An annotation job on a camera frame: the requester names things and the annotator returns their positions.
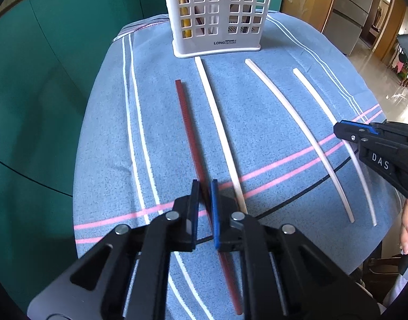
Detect blue striped cloth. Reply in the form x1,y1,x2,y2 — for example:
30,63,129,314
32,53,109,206
71,10,402,320

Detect silver refrigerator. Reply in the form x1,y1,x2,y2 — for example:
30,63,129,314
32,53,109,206
323,0,373,56

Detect white plastic utensil caddy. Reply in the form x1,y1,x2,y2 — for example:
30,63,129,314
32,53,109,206
166,0,271,58

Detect teal lower cabinets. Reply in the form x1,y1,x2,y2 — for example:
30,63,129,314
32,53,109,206
0,0,288,307

